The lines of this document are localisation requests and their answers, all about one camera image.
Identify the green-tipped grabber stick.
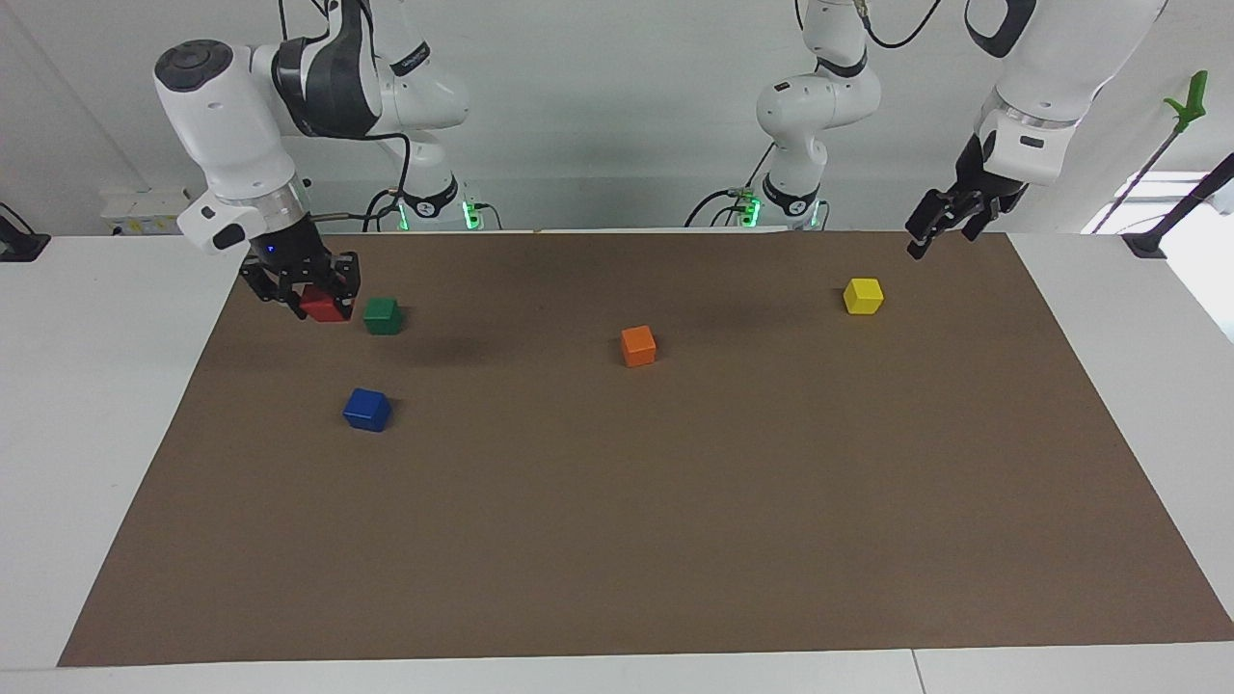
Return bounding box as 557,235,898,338
1089,69,1211,234

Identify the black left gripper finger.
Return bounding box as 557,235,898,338
961,196,1010,243
904,188,967,262

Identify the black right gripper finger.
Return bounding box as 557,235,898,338
238,258,304,313
321,251,363,316

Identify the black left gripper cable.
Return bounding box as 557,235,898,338
861,0,944,51

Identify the black clamp stand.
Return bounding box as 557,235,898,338
0,202,51,263
1123,152,1234,259

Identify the red wooden block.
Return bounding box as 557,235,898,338
299,285,354,324

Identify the black arm base cable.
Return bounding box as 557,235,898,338
684,143,777,228
362,186,404,233

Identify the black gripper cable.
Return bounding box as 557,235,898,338
310,133,414,225
861,0,944,51

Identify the black right arm base cable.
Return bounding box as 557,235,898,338
362,186,404,233

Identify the white power strip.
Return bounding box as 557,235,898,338
100,187,191,238

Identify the black left arm base cable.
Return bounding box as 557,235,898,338
684,143,777,228

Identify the blue wooden block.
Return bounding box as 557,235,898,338
343,388,392,433

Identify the brown table mat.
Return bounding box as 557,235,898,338
56,231,1234,668

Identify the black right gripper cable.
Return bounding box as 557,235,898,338
310,133,414,225

